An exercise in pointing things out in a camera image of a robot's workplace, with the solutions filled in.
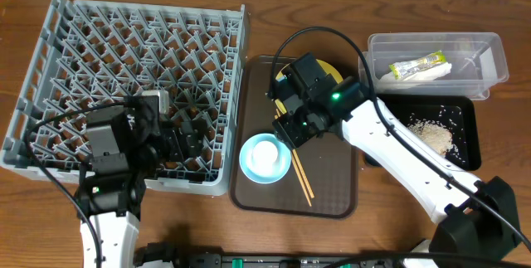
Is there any wooden chopstick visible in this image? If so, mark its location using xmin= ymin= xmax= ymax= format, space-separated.
xmin=275 ymin=110 xmax=312 ymax=207
xmin=275 ymin=108 xmax=315 ymax=200

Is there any blue bowl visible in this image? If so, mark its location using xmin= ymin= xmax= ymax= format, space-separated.
xmin=239 ymin=133 xmax=291 ymax=184

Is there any clear plastic bin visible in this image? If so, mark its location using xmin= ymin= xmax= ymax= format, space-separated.
xmin=363 ymin=32 xmax=509 ymax=100

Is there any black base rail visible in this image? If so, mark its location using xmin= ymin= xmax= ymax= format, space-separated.
xmin=133 ymin=242 xmax=425 ymax=268

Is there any wooden chopstick left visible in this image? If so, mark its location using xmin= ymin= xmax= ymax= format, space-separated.
xmin=275 ymin=110 xmax=312 ymax=207

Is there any grey plastic dish rack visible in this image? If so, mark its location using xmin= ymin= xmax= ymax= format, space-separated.
xmin=1 ymin=0 xmax=249 ymax=196

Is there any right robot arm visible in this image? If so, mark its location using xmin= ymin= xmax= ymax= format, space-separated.
xmin=268 ymin=53 xmax=530 ymax=261

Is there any green snack wrapper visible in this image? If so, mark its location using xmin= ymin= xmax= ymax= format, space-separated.
xmin=389 ymin=51 xmax=448 ymax=80

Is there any spilled rice pile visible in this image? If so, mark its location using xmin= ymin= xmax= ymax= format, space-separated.
xmin=407 ymin=105 xmax=464 ymax=163

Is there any wooden chopstick right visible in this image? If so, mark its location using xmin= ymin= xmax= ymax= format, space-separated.
xmin=275 ymin=108 xmax=315 ymax=200

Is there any yellow plate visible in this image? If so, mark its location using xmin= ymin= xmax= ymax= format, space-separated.
xmin=275 ymin=59 xmax=343 ymax=115

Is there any black waste tray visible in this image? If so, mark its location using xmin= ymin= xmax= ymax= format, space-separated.
xmin=379 ymin=95 xmax=481 ymax=171

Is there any brown serving tray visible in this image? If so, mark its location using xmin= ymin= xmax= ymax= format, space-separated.
xmin=230 ymin=56 xmax=358 ymax=219

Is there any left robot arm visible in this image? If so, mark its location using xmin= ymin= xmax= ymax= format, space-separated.
xmin=75 ymin=94 xmax=207 ymax=267

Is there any white paper cup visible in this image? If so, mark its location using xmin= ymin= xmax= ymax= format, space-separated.
xmin=251 ymin=140 xmax=279 ymax=167

